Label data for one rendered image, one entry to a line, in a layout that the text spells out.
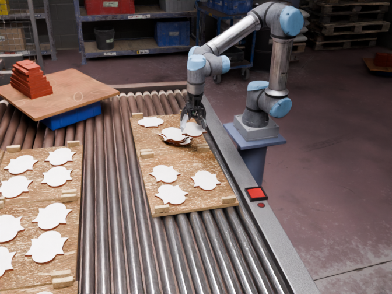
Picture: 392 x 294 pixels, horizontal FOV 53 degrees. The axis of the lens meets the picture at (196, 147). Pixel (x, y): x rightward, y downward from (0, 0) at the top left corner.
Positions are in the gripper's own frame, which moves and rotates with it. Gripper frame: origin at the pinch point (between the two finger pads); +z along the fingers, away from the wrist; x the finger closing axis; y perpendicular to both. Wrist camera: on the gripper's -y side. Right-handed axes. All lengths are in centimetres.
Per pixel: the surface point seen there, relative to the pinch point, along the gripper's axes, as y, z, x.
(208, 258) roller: 66, 12, -9
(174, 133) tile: -10.0, 8.1, -6.9
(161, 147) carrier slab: -6.2, 12.8, -13.9
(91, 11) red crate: -412, 52, -48
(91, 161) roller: -2.3, 14.4, -47.1
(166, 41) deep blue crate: -422, 100, 56
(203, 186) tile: 29.8, 10.5, -1.5
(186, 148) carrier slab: -3.0, 12.7, -1.8
